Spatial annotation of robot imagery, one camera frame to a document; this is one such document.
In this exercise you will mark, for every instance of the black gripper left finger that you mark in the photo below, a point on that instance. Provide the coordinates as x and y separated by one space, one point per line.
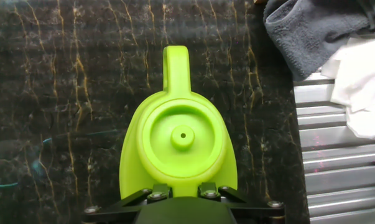
125 203

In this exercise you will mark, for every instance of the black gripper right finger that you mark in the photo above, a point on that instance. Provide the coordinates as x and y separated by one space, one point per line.
255 209

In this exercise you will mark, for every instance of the lime green watering can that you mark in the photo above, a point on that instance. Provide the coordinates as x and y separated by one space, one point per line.
181 137

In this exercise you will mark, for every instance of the black marble pattern mat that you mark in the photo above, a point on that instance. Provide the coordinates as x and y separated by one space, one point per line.
50 93

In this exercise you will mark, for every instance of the white paper towel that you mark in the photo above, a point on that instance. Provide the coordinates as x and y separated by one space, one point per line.
364 87

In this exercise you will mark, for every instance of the grey towel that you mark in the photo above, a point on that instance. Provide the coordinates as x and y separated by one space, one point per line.
314 31

